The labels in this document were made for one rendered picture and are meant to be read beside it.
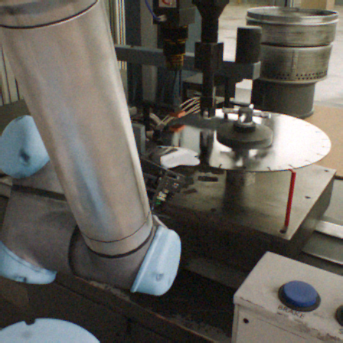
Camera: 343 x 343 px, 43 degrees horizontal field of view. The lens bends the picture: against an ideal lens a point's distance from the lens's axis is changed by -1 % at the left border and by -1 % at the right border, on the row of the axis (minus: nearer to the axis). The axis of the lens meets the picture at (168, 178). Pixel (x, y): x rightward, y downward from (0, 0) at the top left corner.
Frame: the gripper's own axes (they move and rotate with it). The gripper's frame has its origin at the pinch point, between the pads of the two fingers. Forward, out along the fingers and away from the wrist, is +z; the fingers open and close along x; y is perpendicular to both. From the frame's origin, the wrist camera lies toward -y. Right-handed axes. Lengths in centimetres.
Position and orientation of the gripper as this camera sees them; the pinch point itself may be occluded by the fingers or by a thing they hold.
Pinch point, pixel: (178, 191)
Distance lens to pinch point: 78.9
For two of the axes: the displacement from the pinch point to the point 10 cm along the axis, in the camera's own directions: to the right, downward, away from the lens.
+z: 6.0, 2.1, 7.7
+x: 3.9, -9.2, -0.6
